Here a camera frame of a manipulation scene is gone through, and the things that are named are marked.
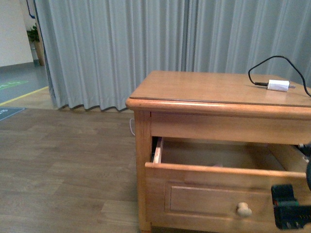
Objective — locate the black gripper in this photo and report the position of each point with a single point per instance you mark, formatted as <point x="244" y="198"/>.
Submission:
<point x="289" y="214"/>

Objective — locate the wooden drawer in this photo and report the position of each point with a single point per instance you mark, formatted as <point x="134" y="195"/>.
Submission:
<point x="197" y="184"/>

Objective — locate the round wooden drawer knob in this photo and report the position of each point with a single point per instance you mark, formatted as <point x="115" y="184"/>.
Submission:
<point x="243" y="210"/>

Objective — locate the wooden nightstand cabinet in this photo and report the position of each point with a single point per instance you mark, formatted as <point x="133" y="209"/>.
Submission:
<point x="214" y="107"/>

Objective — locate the white usb charger adapter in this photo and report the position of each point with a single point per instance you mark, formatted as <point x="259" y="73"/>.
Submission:
<point x="278" y="85"/>

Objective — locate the grey curtain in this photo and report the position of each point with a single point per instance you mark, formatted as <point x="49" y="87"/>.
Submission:
<point x="98" y="51"/>

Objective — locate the dark floor mat sign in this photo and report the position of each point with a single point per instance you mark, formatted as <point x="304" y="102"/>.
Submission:
<point x="6" y="112"/>

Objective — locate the potted green plant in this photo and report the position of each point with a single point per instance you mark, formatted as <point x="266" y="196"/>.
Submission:
<point x="34" y="37"/>

